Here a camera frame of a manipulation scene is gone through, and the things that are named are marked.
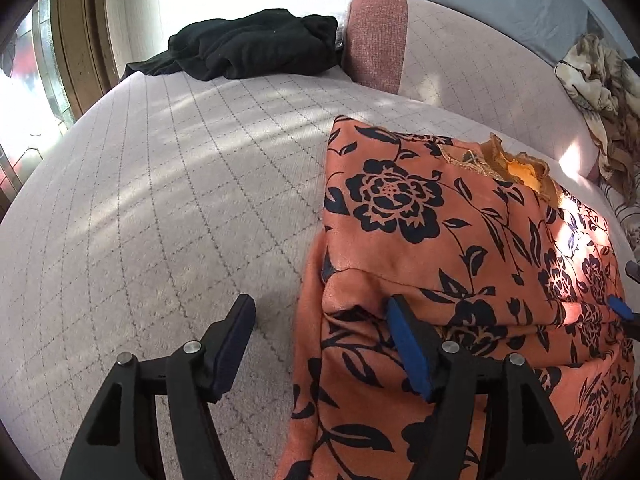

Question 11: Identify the pink quilted sofa backrest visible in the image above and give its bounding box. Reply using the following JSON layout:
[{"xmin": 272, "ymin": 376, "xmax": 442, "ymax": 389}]
[{"xmin": 342, "ymin": 0, "xmax": 598, "ymax": 181}]

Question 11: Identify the wooden window frame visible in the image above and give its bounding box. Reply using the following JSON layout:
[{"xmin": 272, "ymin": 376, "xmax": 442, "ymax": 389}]
[{"xmin": 0, "ymin": 0, "xmax": 126, "ymax": 221}]

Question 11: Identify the orange black floral garment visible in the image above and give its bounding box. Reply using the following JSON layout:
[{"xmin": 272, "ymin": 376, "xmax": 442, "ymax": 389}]
[{"xmin": 277, "ymin": 116, "xmax": 634, "ymax": 479}]

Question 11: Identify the beige floral blanket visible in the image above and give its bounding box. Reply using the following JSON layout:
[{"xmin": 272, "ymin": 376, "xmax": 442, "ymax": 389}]
[{"xmin": 553, "ymin": 32, "xmax": 640, "ymax": 256}]

